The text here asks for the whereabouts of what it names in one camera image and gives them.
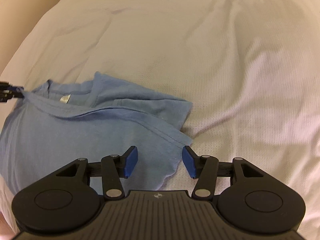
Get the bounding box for blue t-shirt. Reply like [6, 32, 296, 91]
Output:
[1, 73, 192, 193]

